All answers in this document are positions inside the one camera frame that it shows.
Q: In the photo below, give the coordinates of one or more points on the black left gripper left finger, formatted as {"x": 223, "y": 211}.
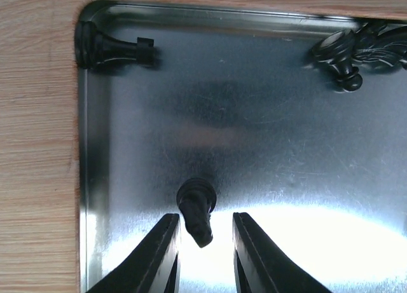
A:
{"x": 153, "y": 266}

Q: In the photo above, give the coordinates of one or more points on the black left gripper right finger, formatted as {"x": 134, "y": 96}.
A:
{"x": 261, "y": 266}

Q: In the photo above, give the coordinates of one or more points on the black knight piece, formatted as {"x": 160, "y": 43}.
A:
{"x": 196, "y": 199}

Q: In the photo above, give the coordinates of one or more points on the metal tray wooden rim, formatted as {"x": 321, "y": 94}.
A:
{"x": 237, "y": 97}

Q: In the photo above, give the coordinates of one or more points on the black rook piece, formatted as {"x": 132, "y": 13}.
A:
{"x": 93, "y": 48}

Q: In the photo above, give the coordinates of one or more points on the black pawn lying flat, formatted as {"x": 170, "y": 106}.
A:
{"x": 335, "y": 53}

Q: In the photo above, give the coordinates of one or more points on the black knight lying flat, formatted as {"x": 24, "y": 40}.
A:
{"x": 374, "y": 45}

